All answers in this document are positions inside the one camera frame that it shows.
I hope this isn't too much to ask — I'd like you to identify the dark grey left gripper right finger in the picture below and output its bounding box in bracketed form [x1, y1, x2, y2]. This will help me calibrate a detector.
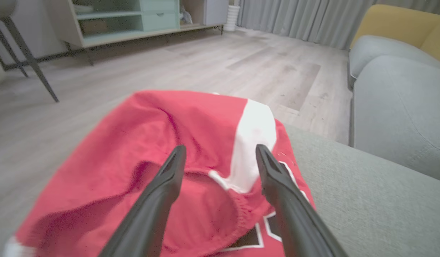
[255, 144, 349, 257]

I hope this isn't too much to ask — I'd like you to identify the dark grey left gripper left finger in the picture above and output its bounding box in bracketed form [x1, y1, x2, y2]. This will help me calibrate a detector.
[98, 145, 187, 257]

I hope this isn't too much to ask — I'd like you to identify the red Bulls 23 jersey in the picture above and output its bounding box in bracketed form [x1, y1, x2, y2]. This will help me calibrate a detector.
[2, 89, 317, 257]

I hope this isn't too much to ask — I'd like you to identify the grey and yellow sofa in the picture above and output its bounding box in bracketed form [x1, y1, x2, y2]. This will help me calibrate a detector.
[282, 4, 440, 257]

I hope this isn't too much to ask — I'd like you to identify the brown cardboard box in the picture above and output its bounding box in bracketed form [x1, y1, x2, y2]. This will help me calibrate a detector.
[79, 20, 110, 35]

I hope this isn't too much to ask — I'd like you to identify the long TV cabinet with drawers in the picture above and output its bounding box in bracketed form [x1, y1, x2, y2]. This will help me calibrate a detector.
[45, 0, 229, 66]

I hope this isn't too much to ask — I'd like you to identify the grey soft toy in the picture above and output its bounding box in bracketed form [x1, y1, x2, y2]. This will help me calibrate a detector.
[179, 5, 194, 25]

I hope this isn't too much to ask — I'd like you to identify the grey pleated curtain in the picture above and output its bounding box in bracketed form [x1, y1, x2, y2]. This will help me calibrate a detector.
[238, 0, 440, 50]

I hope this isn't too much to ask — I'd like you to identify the white ribbed plant pot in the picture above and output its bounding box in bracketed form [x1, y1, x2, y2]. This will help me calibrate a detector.
[224, 5, 241, 32]

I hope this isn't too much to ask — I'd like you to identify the chair with dark legs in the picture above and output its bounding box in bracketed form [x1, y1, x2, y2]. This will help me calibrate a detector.
[0, 0, 60, 103]

